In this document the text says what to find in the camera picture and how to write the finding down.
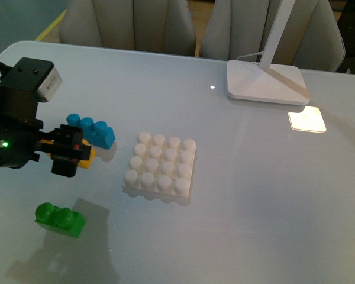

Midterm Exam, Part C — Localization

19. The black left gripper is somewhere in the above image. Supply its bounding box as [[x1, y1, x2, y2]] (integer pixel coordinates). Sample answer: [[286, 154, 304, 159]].
[[0, 87, 85, 177]]

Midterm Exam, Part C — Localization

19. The yellow two-stud block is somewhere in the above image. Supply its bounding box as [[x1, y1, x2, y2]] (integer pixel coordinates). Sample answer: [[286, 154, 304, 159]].
[[40, 139, 96, 169]]

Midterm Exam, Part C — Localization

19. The blue three-stud block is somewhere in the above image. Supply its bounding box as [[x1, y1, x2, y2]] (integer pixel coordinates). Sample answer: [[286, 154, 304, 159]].
[[66, 114, 116, 149]]

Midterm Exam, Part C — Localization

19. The green two-stud block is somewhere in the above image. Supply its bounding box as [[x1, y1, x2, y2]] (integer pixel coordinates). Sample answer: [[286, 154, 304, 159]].
[[35, 202, 86, 238]]

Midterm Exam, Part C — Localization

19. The beige chair left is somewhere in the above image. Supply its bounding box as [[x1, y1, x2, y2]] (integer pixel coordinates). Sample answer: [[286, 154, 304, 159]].
[[59, 1, 196, 56]]

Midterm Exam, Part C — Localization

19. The beige chair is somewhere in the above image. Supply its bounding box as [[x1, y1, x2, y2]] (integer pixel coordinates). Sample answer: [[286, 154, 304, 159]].
[[59, 1, 196, 56], [199, 1, 346, 72]]

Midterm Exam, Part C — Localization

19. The white desk lamp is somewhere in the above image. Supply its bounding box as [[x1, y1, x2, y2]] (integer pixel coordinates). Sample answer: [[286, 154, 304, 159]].
[[227, 0, 310, 106]]

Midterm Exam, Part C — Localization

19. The beige chair right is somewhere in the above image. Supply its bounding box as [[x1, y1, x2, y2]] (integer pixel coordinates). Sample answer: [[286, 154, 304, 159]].
[[199, 1, 346, 72]]

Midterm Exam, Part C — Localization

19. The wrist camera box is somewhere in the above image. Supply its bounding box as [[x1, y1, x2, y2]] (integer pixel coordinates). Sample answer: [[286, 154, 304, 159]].
[[0, 57, 63, 102]]

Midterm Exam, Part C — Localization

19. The white studded base plate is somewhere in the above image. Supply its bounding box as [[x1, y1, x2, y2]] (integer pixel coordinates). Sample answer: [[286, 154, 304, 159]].
[[123, 132, 197, 198]]

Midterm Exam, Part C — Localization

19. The white lamp cable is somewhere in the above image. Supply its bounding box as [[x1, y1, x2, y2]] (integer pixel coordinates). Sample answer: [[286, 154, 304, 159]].
[[235, 51, 265, 62]]

